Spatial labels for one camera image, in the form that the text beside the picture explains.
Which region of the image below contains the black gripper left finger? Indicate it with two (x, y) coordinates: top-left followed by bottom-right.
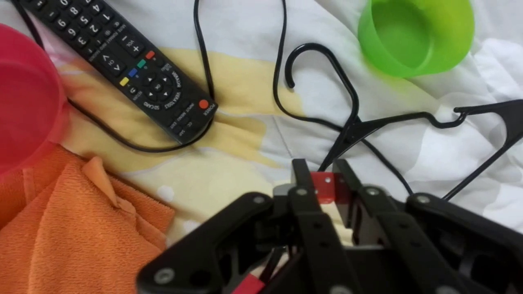
(137, 159), (364, 294)

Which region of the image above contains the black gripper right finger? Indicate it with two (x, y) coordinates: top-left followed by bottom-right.
(332, 159), (523, 294)

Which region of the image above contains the green plastic bowl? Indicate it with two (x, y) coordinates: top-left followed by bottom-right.
(356, 0), (477, 80)

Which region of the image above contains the pink plastic bowl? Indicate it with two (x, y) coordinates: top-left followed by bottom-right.
(0, 23), (72, 178)

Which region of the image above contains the black clothes hanger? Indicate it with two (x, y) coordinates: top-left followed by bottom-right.
(284, 41), (523, 203)

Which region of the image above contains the orange cloth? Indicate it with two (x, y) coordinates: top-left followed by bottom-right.
(0, 144), (176, 294)

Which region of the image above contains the black tv remote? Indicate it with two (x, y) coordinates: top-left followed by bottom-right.
(10, 0), (219, 144)

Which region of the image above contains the thin black cable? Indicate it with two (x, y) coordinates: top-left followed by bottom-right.
(21, 0), (415, 198)

